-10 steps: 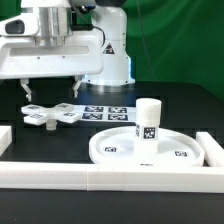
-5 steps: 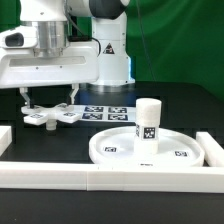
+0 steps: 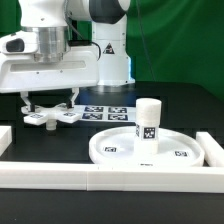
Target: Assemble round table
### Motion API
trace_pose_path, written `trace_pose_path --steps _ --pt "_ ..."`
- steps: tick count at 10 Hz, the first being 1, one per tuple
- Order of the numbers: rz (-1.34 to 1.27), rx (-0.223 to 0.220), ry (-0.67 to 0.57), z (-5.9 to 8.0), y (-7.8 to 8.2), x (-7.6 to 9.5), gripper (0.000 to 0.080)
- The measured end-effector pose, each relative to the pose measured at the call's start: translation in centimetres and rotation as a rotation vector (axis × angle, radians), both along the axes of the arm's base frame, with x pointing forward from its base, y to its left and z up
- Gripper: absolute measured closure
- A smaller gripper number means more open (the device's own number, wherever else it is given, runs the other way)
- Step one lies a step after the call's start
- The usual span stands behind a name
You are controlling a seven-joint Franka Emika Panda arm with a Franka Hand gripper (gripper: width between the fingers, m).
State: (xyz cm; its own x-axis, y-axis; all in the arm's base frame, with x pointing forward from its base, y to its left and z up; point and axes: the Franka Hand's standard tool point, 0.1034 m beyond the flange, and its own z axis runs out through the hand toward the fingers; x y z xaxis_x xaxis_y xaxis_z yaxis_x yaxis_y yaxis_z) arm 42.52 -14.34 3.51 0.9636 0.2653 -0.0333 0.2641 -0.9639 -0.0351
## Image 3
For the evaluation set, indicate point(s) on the white front fence rail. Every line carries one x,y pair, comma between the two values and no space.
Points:
90,177

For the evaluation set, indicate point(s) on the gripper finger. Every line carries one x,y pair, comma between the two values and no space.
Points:
28,101
71,101

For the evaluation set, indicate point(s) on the white marker sheet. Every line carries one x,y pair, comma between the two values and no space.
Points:
105,113

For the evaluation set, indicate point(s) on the white fence piece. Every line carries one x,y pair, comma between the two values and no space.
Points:
214,153
5,138

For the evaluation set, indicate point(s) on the white round table top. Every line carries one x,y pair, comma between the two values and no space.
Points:
120,147

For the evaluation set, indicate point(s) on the white cross-shaped table base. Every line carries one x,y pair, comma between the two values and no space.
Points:
50,116

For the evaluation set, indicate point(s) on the white right fence piece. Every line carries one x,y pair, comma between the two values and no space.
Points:
214,153

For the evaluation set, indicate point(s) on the white left fence piece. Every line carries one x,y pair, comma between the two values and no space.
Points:
5,138

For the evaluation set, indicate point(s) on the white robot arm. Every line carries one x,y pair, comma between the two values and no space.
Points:
66,44

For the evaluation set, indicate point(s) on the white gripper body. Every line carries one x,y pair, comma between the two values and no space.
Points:
20,73

